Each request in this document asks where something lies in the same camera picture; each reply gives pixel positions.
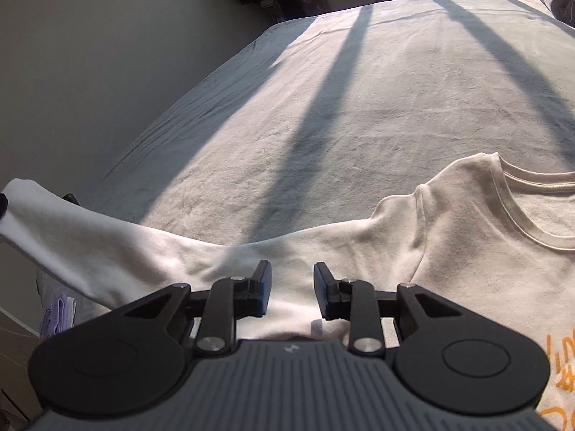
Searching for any cream bear print sweatshirt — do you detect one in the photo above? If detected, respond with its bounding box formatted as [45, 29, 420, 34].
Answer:
[0, 153, 575, 431]

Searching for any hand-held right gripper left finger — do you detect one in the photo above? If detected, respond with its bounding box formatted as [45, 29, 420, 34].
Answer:
[112, 259, 273, 356]

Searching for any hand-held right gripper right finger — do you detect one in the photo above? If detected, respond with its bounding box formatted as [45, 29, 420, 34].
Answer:
[313, 261, 472, 354]

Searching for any lilac cloth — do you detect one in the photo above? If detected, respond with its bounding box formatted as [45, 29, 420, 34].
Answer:
[40, 296, 78, 339]

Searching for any folded grey pink comforter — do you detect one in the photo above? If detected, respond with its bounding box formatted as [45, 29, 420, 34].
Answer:
[532, 0, 575, 25]

